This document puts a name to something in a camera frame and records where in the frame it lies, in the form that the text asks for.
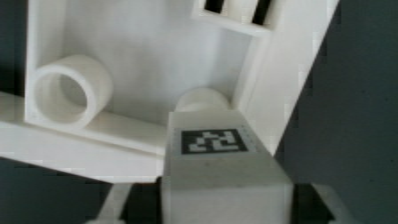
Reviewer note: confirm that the white chair leg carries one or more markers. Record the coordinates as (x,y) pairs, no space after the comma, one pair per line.
(224,184)

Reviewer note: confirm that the white U-shaped obstacle wall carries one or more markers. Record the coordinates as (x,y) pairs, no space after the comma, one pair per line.
(66,153)

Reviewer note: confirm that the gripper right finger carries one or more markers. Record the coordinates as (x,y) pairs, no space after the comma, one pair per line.
(342,214)

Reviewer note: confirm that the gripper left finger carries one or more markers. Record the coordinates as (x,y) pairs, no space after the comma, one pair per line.
(112,207)

